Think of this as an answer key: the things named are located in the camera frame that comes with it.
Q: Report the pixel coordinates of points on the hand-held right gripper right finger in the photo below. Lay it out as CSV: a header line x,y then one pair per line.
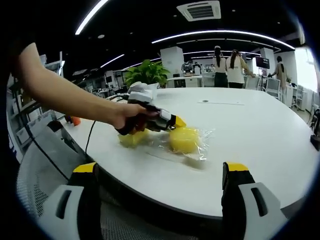
x,y
250,207

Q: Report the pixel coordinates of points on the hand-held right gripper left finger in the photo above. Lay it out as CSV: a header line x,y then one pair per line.
x,y
67,212

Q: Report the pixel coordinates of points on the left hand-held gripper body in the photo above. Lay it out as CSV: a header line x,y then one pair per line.
x,y
142,96

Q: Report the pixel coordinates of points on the round yellow silicone block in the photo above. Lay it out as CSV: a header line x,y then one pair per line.
x,y
183,140

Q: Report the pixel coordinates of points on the rectangular yellow silicone block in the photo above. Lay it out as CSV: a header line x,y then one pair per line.
x,y
132,139

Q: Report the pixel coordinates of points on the person's left hand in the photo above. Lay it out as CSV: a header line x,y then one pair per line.
x,y
125,113

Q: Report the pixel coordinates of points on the green potted plant white pot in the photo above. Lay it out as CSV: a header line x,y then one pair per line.
x,y
147,72

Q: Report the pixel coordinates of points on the long ceiling light strip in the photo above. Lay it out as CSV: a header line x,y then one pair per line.
x,y
91,16
112,60
225,35

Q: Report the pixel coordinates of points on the grey mesh office chair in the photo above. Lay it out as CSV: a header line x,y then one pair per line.
x,y
120,220

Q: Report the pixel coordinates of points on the orange small object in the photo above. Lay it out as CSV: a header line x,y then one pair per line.
x,y
76,120

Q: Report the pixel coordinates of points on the black box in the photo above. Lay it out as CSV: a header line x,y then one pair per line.
x,y
315,142

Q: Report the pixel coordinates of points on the storage shelf with boxes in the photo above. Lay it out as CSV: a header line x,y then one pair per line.
x,y
25,120

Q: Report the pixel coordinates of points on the ceiling air conditioner vent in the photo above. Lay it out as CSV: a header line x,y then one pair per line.
x,y
199,10

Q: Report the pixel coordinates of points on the white office chair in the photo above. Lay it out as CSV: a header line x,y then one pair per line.
x,y
272,87

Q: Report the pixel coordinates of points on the hanging display screen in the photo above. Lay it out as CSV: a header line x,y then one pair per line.
x,y
262,61

